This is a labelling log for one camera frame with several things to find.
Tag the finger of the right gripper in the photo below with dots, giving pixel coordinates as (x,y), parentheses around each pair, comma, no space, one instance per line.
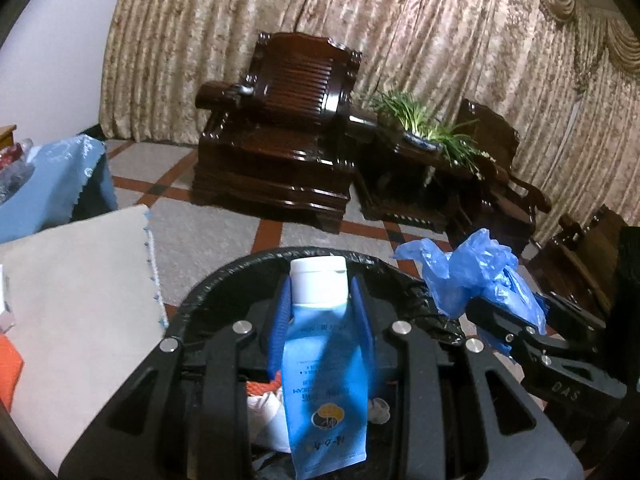
(495,317)

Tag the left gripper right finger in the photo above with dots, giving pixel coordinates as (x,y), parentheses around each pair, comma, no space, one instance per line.
(361,318)

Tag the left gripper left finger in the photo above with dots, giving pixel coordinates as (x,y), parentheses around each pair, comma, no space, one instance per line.
(280,317)

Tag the blue plastic bag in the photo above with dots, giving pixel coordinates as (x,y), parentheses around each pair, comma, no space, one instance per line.
(479,267)

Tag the blue white tube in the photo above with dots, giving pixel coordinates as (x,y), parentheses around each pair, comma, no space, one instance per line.
(325,384)

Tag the white tissue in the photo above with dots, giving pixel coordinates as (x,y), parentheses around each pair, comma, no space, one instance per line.
(266,419)

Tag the orange knitted cloth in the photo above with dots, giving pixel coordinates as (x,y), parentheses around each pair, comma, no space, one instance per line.
(11,364)

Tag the black lined trash bin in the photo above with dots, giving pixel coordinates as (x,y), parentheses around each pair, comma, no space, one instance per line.
(222,326)

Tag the dark wooden armchair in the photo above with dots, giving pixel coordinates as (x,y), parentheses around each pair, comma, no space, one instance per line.
(496,199)
(283,136)

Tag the dark wooden side table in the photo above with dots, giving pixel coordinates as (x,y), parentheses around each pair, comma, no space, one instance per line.
(399,181)

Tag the beige table cloth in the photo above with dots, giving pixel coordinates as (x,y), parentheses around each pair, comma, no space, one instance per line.
(88,309)

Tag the green potted plant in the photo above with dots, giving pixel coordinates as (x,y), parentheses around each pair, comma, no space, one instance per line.
(401,111)

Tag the blue table cloth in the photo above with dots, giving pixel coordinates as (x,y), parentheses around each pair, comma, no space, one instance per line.
(68,180)

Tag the brown patterned curtain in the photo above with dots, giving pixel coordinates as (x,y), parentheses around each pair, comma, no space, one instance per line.
(563,73)

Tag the clear bag of fruit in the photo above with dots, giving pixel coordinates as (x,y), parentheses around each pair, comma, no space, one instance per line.
(16,168)

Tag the wooden cabinet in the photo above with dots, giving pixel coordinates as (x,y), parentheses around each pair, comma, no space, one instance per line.
(6,136)

